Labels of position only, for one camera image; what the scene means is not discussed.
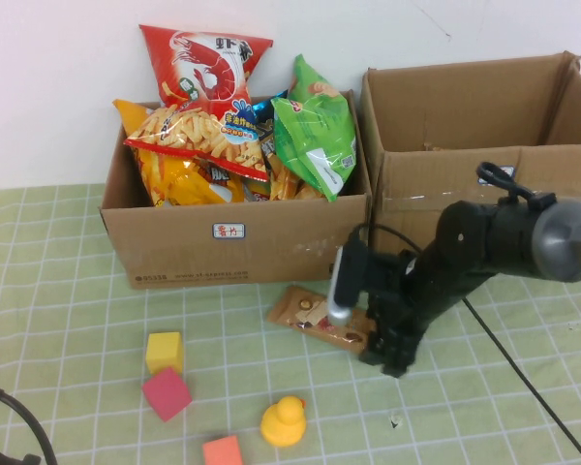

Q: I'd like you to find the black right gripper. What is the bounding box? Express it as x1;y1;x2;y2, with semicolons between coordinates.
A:
358;249;433;379

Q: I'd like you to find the brown printed biscuit pack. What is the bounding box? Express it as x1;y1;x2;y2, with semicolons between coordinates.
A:
265;285;377;358

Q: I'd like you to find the yellow rubber duck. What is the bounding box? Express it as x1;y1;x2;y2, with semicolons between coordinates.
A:
260;394;307;447

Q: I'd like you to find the dark orange fries snack bag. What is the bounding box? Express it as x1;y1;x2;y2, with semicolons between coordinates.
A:
244;118;325;202

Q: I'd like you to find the green snack bag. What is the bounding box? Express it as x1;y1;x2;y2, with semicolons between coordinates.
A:
272;53;358;203

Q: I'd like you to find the blue foil snack bag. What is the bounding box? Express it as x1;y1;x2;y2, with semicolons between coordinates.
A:
251;89;291;122

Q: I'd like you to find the large plain cardboard box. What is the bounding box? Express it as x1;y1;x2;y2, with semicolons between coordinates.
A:
361;50;581;259

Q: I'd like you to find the orange foam block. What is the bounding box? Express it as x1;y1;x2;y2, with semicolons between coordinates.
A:
201;434;245;465

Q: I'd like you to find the yellow foam cube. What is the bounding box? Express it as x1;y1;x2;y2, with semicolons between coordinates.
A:
145;331;185;375

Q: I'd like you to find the pink foam cube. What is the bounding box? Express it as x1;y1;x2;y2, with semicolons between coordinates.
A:
141;366;195;422

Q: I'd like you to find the white label on plain box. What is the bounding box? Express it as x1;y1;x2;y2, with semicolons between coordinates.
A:
477;165;517;186

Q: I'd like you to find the cardboard box printed F2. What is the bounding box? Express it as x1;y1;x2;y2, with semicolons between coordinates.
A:
99;89;373;291

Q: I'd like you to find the yellow glossy chips bag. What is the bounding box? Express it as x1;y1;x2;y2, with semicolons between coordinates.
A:
167;159;247;207

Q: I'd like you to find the yellow fries chips bag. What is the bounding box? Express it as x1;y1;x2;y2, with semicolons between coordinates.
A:
113;99;195;208

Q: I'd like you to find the red shrimp chips bag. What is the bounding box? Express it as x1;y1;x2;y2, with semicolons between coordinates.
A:
124;24;275;183

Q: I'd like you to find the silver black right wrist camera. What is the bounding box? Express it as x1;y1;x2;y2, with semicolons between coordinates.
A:
326;231;372;328

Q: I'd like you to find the thick black camera cable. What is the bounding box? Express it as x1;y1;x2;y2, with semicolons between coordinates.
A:
0;367;59;465

